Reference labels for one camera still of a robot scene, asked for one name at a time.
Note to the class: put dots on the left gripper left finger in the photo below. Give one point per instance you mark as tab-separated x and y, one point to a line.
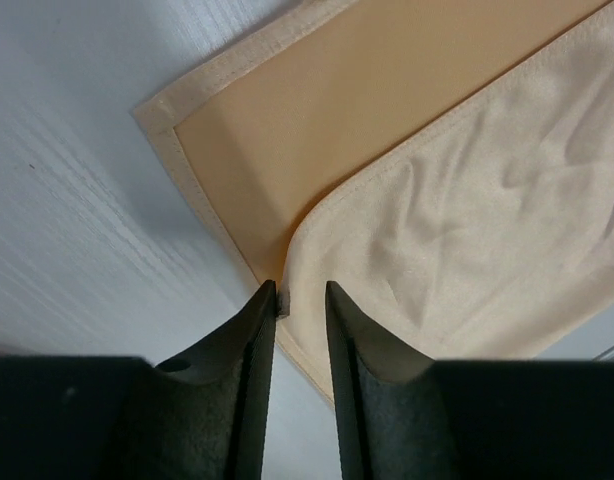
201	414

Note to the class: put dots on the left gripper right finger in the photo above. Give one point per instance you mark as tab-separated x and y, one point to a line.
403	415

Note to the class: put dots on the orange cloth napkin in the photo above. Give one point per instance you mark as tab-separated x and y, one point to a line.
449	163

